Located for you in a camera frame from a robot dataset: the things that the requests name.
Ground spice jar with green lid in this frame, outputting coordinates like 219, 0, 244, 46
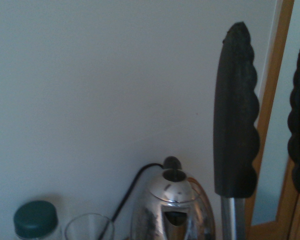
13, 200, 64, 240

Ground black kettle power cord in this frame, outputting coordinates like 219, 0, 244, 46
96, 162, 166, 240

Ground steel tongs with black tips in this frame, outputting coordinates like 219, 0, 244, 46
212, 21, 300, 240

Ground stainless steel electric kettle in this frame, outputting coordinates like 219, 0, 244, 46
130, 155, 217, 240

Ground wooden door frame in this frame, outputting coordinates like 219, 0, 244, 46
244, 0, 300, 240

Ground clear drinking glass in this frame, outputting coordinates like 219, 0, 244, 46
64, 212, 115, 240

